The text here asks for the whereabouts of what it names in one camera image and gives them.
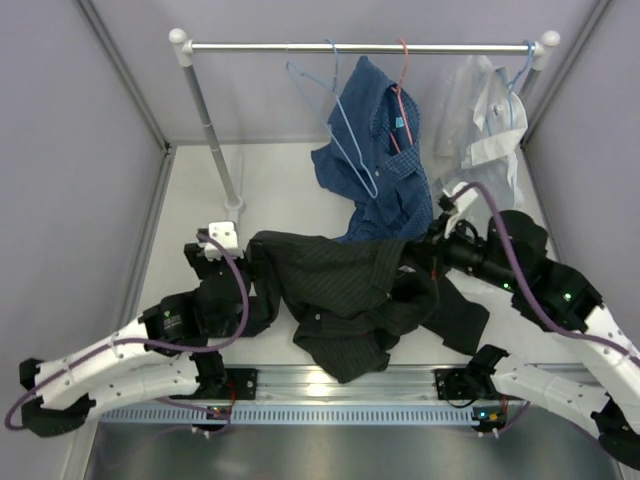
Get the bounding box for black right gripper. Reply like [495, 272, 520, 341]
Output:
[399, 211, 519, 293]

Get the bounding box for black pinstriped shirt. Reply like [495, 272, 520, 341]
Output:
[246, 231, 489, 383]

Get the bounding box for light blue wire hanger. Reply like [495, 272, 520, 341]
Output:
[285, 39, 380, 200]

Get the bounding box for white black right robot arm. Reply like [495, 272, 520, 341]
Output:
[418, 210, 639, 469]

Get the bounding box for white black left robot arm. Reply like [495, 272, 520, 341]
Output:
[12, 243, 277, 438]

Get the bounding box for white shirt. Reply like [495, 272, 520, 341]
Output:
[430, 56, 528, 209]

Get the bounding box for blue checkered shirt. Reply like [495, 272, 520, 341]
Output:
[311, 56, 433, 243]

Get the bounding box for silver clothes rack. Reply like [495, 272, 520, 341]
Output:
[161, 28, 560, 235]

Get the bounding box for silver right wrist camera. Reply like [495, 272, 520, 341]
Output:
[437, 182, 478, 218]

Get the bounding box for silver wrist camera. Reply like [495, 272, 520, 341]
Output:
[437, 182, 478, 218]
[196, 221, 244, 261]

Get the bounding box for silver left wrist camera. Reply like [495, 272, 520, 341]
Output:
[196, 221, 244, 261]

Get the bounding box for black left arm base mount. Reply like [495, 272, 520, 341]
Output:
[169, 368, 258, 400]

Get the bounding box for aluminium rail base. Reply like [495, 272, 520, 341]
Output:
[82, 363, 621, 401]

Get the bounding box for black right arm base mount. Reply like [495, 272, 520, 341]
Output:
[434, 367, 502, 406]

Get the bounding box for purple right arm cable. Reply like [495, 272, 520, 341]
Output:
[447, 180, 640, 446]

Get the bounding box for pink wire hanger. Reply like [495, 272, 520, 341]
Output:
[391, 38, 414, 153]

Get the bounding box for slotted blue-grey cable duct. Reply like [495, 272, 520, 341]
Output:
[100, 403, 507, 429]

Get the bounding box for blue wire hanger right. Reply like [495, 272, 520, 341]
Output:
[478, 40, 546, 141]

